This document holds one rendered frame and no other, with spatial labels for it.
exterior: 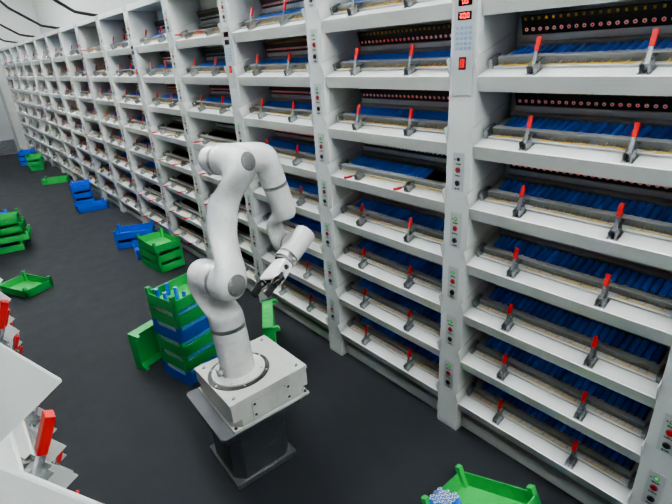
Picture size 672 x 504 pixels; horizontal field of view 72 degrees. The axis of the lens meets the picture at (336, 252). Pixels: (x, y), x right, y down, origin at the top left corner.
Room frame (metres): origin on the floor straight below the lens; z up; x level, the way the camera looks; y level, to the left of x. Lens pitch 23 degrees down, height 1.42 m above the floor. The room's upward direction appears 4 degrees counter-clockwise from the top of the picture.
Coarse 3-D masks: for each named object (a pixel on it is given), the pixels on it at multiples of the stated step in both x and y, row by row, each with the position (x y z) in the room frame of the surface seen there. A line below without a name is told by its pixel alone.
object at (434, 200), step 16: (336, 160) 1.99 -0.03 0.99; (352, 160) 2.04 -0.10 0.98; (432, 160) 1.75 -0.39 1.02; (336, 176) 1.94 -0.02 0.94; (368, 192) 1.80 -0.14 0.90; (384, 192) 1.72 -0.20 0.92; (400, 192) 1.65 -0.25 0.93; (416, 192) 1.61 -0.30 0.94; (432, 192) 1.58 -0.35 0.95; (432, 208) 1.55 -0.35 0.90
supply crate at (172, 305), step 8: (176, 280) 2.05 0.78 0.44; (184, 280) 2.08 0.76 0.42; (160, 288) 1.98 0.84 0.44; (184, 288) 2.03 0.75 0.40; (152, 296) 1.89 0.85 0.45; (160, 296) 1.97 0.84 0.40; (168, 296) 1.96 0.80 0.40; (184, 296) 1.85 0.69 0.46; (192, 296) 1.88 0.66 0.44; (160, 304) 1.86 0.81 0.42; (168, 304) 1.82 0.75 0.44; (176, 304) 1.81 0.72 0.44; (184, 304) 1.84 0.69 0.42; (176, 312) 1.81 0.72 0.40
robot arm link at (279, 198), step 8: (264, 192) 1.62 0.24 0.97; (272, 192) 1.59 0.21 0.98; (280, 192) 1.59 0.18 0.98; (288, 192) 1.62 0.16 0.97; (272, 200) 1.60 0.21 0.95; (280, 200) 1.60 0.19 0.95; (288, 200) 1.61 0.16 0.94; (272, 208) 1.61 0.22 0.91; (280, 208) 1.60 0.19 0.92; (288, 208) 1.61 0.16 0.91; (272, 216) 1.64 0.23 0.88; (280, 216) 1.61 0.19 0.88; (288, 216) 1.61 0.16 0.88; (272, 224) 1.66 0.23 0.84; (280, 224) 1.71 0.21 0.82; (272, 232) 1.68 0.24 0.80; (280, 232) 1.71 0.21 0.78; (272, 240) 1.69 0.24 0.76; (280, 240) 1.68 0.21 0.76
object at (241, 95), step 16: (224, 0) 2.53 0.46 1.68; (240, 0) 2.56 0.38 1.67; (256, 0) 2.61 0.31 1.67; (224, 48) 2.58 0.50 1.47; (240, 48) 2.54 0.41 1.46; (256, 48) 2.59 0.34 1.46; (240, 96) 2.51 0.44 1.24; (256, 96) 2.57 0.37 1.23; (256, 128) 2.56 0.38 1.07; (256, 176) 2.54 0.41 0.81; (256, 208) 2.52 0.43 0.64; (256, 240) 2.53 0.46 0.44; (256, 256) 2.55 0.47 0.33; (256, 272) 2.57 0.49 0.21
